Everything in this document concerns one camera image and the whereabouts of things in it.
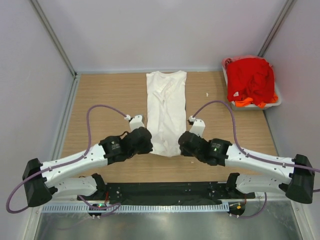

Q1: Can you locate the white t-shirt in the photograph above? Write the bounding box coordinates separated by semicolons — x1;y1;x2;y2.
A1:
146;70;187;157

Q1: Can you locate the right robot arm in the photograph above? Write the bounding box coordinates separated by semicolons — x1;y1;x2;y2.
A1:
178;131;315;204

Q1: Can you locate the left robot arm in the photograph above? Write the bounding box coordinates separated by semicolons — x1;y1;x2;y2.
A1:
22;127;153;208

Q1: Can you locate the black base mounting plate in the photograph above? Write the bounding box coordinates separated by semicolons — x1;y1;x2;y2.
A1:
83;181;255;206

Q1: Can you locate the orange garment in basket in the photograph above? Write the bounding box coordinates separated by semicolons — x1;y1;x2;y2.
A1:
235;93;279;109

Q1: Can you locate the red t-shirt in basket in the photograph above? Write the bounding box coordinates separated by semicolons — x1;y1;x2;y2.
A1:
226;57;276;104

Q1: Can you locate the grey perforated plastic basket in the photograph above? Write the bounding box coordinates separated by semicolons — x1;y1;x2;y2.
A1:
221;56;283;111

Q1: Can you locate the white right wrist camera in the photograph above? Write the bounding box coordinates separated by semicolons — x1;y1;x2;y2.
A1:
188;116;206;137

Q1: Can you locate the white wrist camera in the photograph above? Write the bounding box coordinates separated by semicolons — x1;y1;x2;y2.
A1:
124;114;145;131
188;116;206;137

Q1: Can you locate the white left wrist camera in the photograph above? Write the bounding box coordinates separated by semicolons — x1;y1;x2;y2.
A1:
124;114;145;131

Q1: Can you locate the slotted cable duct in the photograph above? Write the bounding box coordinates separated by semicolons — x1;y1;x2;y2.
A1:
41;202;229;214

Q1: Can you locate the aluminium frame rail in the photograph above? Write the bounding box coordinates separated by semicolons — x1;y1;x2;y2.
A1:
29;181;305;204

